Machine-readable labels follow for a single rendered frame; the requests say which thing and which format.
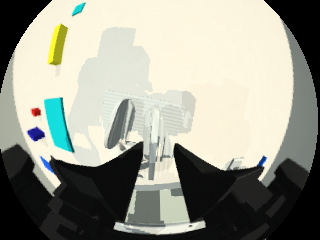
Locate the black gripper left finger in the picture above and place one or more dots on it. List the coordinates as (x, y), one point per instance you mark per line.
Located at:
(112, 183)

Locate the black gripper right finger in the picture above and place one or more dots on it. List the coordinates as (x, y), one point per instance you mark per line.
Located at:
(204, 185)

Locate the yellow rectangular bar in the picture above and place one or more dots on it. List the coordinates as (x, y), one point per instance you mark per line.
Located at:
(56, 49)

